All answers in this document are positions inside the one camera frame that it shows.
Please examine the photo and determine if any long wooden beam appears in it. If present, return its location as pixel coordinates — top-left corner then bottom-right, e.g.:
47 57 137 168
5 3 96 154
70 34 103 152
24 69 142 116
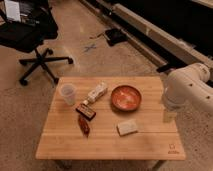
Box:
80 0 213 78

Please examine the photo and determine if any beige sponge block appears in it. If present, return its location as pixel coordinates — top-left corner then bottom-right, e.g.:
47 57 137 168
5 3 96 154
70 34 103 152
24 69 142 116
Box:
117 120 138 136

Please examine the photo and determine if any white paper sheet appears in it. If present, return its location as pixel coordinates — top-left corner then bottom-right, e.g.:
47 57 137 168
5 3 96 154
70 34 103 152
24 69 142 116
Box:
4 0 21 21

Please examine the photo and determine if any translucent white cup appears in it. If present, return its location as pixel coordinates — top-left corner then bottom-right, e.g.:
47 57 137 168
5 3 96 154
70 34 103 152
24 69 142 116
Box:
59 84 76 105

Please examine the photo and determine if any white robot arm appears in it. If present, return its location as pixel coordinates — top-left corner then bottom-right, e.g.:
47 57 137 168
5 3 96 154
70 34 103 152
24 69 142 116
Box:
162 63 213 123

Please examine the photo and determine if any wooden table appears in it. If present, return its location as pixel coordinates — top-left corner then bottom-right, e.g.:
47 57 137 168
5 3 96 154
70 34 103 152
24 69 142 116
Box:
36 76 186 161

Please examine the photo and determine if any red ceramic bowl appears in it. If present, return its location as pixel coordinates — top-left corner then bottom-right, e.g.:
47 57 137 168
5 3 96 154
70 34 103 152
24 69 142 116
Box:
110 85 142 111

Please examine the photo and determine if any black bag on floor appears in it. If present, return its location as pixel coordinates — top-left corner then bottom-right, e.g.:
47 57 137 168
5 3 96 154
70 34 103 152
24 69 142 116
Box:
105 28 127 46

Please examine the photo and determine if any black office chair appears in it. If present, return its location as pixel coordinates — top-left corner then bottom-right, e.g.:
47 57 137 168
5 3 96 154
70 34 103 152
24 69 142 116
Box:
0 0 73 86

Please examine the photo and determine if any red snack packet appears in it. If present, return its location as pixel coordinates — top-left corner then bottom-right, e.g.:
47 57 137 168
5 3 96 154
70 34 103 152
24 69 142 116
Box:
78 115 90 137

